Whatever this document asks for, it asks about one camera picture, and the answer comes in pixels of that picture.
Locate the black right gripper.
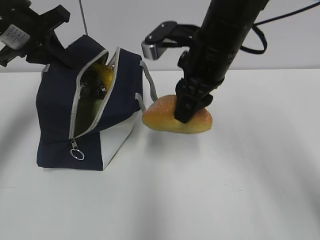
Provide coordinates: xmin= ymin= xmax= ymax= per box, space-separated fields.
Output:
xmin=174 ymin=27 xmax=250 ymax=124

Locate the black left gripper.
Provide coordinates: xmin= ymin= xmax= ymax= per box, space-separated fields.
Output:
xmin=0 ymin=0 xmax=75 ymax=68

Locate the brown bread roll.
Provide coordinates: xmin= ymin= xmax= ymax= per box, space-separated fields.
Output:
xmin=142 ymin=95 xmax=213 ymax=134

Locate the yellow banana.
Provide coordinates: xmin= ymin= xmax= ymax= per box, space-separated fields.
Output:
xmin=92 ymin=63 xmax=114 ymax=90

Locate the navy and white lunch bag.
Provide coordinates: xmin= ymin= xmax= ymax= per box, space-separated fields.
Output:
xmin=36 ymin=35 xmax=152 ymax=171

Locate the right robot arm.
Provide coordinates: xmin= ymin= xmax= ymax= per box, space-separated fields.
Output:
xmin=174 ymin=0 xmax=266 ymax=123

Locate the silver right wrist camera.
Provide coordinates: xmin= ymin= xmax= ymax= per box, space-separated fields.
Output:
xmin=141 ymin=21 xmax=200 ymax=61

